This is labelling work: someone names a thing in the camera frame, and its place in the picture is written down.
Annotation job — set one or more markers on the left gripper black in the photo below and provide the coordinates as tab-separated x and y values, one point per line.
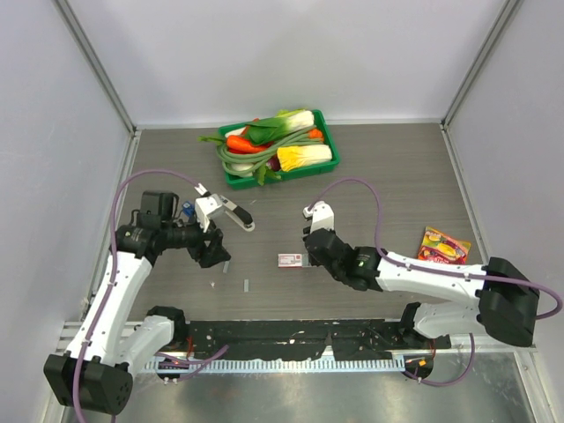
211	254

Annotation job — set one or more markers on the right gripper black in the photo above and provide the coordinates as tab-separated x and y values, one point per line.
314	261

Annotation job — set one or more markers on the staple box red white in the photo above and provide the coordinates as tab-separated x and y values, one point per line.
291	261

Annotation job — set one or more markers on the beige stapler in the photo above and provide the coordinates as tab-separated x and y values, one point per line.
239	215

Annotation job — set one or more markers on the blue stapler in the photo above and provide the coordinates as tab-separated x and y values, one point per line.
188	209

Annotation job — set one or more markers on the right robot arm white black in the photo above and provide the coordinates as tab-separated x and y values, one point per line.
493	298

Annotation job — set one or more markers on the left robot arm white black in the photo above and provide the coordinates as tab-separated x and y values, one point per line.
97	369

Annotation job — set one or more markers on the white radish toy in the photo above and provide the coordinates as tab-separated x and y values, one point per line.
242	170

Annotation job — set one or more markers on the yellow napa cabbage toy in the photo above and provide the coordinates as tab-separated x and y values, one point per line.
297	156

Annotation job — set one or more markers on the purple onion toy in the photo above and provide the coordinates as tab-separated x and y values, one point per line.
273	164

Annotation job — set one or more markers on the green long beans toy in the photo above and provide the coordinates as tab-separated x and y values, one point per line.
297	138

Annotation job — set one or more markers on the orange carrot toy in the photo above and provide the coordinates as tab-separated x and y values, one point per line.
241	145
316	134

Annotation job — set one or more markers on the orange carrot toy right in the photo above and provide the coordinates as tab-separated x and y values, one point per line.
316	134

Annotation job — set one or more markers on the Fox's candy bag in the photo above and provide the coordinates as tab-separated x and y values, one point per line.
438	247

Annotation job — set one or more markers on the white green napa cabbage toy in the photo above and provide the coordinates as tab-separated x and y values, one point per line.
286	123

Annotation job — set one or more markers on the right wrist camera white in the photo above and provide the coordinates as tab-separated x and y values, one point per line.
319	216

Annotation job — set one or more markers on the white cable duct rail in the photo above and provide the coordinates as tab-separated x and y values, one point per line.
326	364

